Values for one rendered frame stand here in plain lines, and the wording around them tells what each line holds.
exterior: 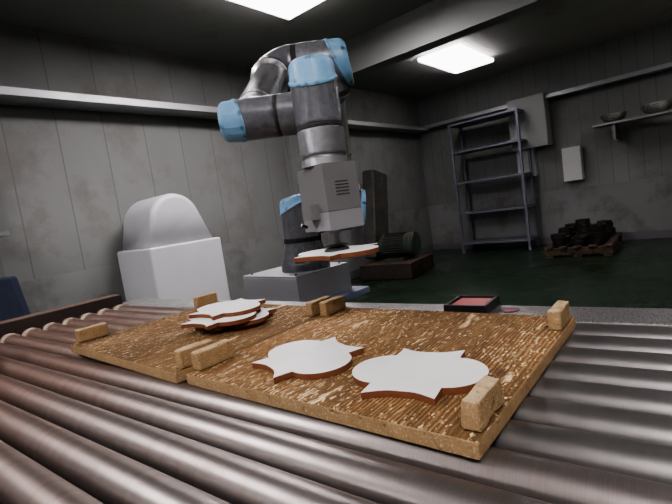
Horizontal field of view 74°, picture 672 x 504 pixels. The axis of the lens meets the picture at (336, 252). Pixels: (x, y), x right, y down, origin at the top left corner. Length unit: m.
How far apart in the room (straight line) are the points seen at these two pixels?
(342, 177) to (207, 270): 3.61
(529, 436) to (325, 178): 0.44
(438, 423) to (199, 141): 5.08
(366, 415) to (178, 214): 3.83
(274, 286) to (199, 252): 2.93
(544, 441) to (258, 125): 0.64
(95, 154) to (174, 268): 1.38
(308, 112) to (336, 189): 0.12
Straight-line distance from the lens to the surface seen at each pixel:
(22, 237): 4.49
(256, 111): 0.82
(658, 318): 0.76
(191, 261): 4.17
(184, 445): 0.50
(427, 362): 0.52
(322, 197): 0.68
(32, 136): 4.65
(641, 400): 0.51
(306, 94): 0.71
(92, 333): 1.03
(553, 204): 8.35
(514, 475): 0.39
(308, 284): 1.27
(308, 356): 0.59
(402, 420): 0.42
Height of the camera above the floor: 1.13
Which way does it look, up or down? 6 degrees down
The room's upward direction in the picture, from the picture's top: 8 degrees counter-clockwise
